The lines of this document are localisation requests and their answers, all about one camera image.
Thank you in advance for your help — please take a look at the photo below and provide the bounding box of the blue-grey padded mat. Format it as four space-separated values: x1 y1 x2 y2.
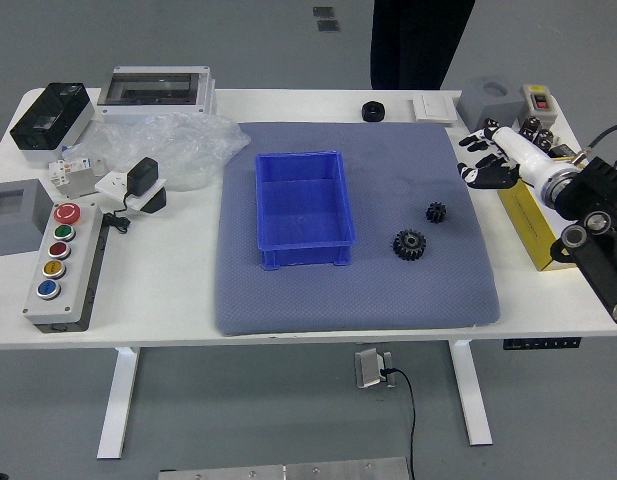
214 121 503 337

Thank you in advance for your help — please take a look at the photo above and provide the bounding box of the white circuit breaker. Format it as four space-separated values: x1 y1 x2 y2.
47 155 107 196

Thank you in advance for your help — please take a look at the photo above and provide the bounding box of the white table leg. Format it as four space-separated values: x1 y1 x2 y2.
447 339 494 447
96 345 141 460

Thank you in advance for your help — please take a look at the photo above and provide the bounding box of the grey switch box red button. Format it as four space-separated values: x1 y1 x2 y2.
517 83 559 125

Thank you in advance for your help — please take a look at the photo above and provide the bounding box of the blue plastic box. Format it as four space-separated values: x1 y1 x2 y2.
254 149 359 272

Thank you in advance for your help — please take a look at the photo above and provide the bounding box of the grey block with square hole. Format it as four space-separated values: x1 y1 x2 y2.
0 178 57 257

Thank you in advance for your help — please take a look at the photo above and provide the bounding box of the white wall switch plate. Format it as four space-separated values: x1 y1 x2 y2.
411 93 458 124

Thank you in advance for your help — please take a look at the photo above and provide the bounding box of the black table height controller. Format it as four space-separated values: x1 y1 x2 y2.
502 337 583 351

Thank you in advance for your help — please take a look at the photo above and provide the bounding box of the grey metal plate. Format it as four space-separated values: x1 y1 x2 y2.
157 456 412 480

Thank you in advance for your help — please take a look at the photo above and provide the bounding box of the big black gear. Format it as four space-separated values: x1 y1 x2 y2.
391 227 428 264

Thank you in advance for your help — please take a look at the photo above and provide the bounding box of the grey distribution box clear lid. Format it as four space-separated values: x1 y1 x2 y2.
96 64 218 125

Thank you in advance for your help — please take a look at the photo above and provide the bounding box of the black floor cable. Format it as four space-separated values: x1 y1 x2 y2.
380 367 418 480

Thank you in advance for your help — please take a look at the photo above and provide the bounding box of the grey block with round hole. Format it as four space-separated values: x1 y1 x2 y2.
456 75 527 134

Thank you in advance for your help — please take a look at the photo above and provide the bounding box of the clear plastic bag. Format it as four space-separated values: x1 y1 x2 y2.
85 110 252 192

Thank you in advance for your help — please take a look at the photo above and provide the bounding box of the black block under socket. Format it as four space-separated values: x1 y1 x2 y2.
137 187 168 216

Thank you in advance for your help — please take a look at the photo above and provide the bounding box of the black adapter cord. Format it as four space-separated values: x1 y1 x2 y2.
101 192 134 234

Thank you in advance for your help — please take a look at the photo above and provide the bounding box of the yellow white carton box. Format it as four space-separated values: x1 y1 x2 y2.
497 177 582 272

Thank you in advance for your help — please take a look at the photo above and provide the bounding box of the person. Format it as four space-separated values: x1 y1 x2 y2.
370 0 477 91

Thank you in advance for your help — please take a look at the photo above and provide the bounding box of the black power adapter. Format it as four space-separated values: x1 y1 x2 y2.
125 156 160 197

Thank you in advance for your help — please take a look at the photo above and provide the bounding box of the silver floor socket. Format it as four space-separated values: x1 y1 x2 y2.
354 347 398 391

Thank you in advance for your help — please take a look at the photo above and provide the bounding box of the white socket plate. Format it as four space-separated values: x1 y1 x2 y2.
94 169 168 211

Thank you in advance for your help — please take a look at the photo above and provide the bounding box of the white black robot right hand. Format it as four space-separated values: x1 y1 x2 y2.
457 117 558 191

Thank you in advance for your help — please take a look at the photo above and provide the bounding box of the black lidded white enclosure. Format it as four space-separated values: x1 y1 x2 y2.
9 81 95 164

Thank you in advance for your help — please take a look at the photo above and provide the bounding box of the grey five-button control box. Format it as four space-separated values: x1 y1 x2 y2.
21 201 107 334

